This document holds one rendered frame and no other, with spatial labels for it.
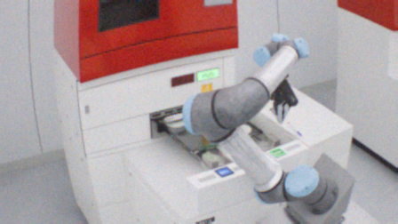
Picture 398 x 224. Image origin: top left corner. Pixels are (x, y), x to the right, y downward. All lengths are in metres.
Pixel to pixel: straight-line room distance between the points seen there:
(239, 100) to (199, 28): 0.92
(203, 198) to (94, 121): 0.67
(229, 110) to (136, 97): 0.95
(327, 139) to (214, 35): 0.72
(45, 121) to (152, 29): 1.87
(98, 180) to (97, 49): 0.68
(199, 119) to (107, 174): 1.02
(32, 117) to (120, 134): 1.59
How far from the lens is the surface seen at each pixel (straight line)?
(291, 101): 1.86
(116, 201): 2.50
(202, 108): 1.45
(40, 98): 3.73
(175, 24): 2.20
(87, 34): 2.04
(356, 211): 1.95
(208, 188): 1.85
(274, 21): 4.52
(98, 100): 2.22
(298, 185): 1.62
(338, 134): 2.24
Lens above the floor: 1.98
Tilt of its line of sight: 25 degrees down
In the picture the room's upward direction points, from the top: 1 degrees counter-clockwise
